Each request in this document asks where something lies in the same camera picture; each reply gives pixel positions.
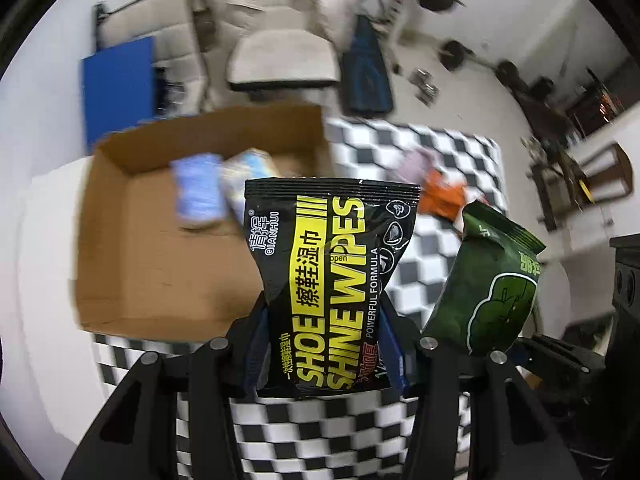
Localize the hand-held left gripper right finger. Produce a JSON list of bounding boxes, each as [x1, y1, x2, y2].
[[379, 300, 583, 480]]

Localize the black dumbbell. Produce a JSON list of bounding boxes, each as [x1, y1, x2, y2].
[[439, 39, 522, 87]]

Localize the black yellow wipes packet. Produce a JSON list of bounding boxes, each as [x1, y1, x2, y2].
[[244, 177, 422, 401]]

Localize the blue board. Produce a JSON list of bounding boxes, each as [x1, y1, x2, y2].
[[81, 36, 157, 147]]

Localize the light blue tissue packet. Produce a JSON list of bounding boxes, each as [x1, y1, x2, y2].
[[219, 148, 279, 222]]

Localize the blue black bag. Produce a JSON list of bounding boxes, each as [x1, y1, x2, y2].
[[341, 14, 395, 115]]

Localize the pale purple packet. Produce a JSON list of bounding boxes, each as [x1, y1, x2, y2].
[[398, 148, 440, 184]]

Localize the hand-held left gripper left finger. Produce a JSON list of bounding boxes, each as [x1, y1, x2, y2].
[[62, 297, 275, 480]]

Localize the wooden chair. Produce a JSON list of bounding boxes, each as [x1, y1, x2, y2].
[[527, 141, 635, 233]]

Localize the cardboard box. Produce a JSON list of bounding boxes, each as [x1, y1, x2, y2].
[[74, 102, 337, 345]]

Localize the green wipes packet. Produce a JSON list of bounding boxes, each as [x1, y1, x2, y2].
[[421, 200, 547, 358]]

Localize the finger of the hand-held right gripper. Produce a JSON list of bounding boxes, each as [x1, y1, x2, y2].
[[514, 334, 610, 402]]

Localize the beige sofa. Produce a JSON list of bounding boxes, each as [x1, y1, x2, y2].
[[94, 0, 208, 113]]

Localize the beige armchair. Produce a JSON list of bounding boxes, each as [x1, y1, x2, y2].
[[209, 0, 360, 95]]

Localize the black white checkered cloth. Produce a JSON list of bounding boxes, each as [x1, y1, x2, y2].
[[91, 115, 507, 480]]

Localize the orange packet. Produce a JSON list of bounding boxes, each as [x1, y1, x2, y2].
[[416, 169, 470, 222]]

